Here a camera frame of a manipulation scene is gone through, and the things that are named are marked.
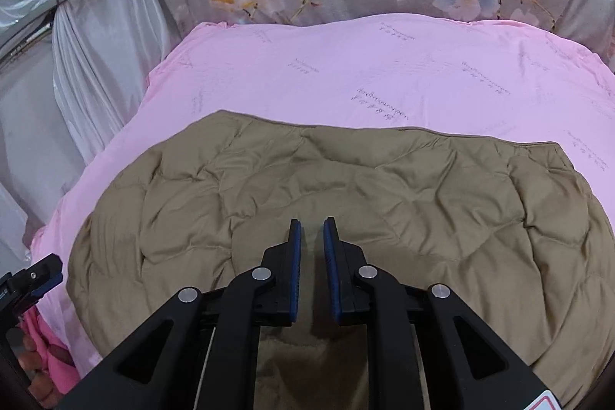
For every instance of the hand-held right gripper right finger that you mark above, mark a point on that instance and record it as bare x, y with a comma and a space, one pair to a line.
332, 275

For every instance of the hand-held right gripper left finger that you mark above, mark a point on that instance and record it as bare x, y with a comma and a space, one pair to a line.
293, 275

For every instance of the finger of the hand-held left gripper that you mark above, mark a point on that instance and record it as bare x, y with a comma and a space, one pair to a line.
36, 278

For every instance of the brown quilted jacket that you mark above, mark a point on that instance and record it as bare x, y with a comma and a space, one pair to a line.
432, 218

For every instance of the person's left hand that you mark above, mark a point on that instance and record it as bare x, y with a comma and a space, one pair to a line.
31, 362

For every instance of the dark pink cloth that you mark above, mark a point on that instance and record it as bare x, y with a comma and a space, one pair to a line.
60, 352

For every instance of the pink printed blanket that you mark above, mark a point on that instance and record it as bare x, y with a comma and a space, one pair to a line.
336, 74

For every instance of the white satin curtain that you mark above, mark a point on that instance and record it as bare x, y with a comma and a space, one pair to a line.
91, 69

